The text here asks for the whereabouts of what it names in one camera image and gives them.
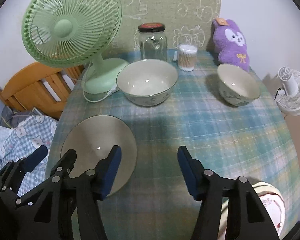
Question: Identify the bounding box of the pale green fan cable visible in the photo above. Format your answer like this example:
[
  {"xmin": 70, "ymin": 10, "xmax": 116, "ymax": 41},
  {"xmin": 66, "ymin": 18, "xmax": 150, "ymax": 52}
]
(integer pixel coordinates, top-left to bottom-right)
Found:
[{"xmin": 81, "ymin": 62, "xmax": 120, "ymax": 103}]

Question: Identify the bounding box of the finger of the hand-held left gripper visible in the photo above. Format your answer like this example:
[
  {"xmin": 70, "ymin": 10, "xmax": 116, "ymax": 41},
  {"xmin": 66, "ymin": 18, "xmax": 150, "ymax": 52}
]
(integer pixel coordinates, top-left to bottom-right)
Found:
[
  {"xmin": 15, "ymin": 149, "xmax": 77, "ymax": 205},
  {"xmin": 0, "ymin": 145, "xmax": 48, "ymax": 193}
]

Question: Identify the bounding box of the green patterned board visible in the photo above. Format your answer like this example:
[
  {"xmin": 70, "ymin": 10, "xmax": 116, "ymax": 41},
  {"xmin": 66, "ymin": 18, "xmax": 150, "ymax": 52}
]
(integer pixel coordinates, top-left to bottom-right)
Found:
[{"xmin": 116, "ymin": 0, "xmax": 223, "ymax": 53}]

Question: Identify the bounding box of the glass jar with dark lid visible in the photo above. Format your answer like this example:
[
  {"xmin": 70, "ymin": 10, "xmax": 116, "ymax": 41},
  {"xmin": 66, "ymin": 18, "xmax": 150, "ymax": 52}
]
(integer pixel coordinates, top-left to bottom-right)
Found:
[{"xmin": 138, "ymin": 23, "xmax": 168, "ymax": 62}]

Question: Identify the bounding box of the blue checkered blanket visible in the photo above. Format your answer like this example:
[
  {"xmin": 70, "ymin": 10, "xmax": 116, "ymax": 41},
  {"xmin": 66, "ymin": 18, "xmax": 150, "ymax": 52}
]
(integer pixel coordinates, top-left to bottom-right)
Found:
[{"xmin": 0, "ymin": 115, "xmax": 59, "ymax": 198}]

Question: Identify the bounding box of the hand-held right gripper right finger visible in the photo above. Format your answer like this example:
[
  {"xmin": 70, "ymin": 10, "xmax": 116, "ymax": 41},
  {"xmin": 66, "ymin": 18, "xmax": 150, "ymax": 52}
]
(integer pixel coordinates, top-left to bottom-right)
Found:
[{"xmin": 177, "ymin": 146, "xmax": 282, "ymax": 240}]

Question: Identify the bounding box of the large yellow floral plate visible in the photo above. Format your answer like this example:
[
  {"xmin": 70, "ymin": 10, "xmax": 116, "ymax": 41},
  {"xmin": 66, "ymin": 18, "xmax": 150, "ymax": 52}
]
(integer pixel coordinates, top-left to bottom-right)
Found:
[{"xmin": 220, "ymin": 181, "xmax": 284, "ymax": 240}]

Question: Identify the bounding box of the medium green floral bowl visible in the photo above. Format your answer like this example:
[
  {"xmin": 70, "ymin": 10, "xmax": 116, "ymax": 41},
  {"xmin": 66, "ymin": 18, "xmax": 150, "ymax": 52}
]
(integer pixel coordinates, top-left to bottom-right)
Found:
[{"xmin": 116, "ymin": 59, "xmax": 179, "ymax": 106}]

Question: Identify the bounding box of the small green floral bowl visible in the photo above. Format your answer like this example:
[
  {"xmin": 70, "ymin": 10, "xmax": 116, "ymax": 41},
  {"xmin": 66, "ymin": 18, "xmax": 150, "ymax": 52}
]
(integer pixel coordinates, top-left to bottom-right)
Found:
[{"xmin": 217, "ymin": 63, "xmax": 261, "ymax": 107}]

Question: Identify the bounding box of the purple plush bunny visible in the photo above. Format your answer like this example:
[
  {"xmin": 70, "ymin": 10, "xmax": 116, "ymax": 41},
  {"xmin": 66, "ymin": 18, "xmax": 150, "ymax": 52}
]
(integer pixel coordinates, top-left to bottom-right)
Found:
[{"xmin": 212, "ymin": 18, "xmax": 250, "ymax": 72}]

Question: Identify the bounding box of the grey plaid pillow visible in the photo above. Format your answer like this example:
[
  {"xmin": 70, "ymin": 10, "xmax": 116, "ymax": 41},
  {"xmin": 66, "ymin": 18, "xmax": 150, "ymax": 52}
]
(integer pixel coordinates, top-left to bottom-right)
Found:
[{"xmin": 0, "ymin": 106, "xmax": 44, "ymax": 128}]

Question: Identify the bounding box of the green desk fan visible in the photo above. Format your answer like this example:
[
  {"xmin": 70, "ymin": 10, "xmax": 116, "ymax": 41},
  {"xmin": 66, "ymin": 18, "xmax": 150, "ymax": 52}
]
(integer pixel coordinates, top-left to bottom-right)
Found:
[{"xmin": 21, "ymin": 0, "xmax": 130, "ymax": 94}]

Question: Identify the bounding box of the large green floral bowl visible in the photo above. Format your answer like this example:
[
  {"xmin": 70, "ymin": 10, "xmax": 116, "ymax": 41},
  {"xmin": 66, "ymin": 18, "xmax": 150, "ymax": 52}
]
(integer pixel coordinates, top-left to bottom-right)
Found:
[{"xmin": 61, "ymin": 115, "xmax": 137, "ymax": 198}]

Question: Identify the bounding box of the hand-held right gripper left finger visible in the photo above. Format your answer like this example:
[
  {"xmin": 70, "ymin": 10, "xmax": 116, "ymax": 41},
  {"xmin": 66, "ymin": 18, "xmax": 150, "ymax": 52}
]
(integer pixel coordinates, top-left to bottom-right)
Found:
[{"xmin": 16, "ymin": 145, "xmax": 122, "ymax": 240}]

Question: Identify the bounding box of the cotton swab container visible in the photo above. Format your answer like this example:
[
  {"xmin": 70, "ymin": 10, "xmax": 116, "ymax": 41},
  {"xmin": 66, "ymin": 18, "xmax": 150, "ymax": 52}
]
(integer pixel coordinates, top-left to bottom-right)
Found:
[{"xmin": 177, "ymin": 44, "xmax": 198, "ymax": 71}]

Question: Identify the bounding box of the wooden chair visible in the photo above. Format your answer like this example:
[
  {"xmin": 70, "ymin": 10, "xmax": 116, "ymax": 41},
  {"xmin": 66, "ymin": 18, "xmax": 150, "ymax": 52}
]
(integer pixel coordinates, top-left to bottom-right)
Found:
[{"xmin": 0, "ymin": 62, "xmax": 84, "ymax": 120}]

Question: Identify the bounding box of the white fan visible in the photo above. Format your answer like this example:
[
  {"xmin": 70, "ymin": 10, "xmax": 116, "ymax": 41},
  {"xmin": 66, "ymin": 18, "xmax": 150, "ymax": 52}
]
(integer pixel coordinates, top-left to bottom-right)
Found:
[{"xmin": 275, "ymin": 66, "xmax": 300, "ymax": 116}]

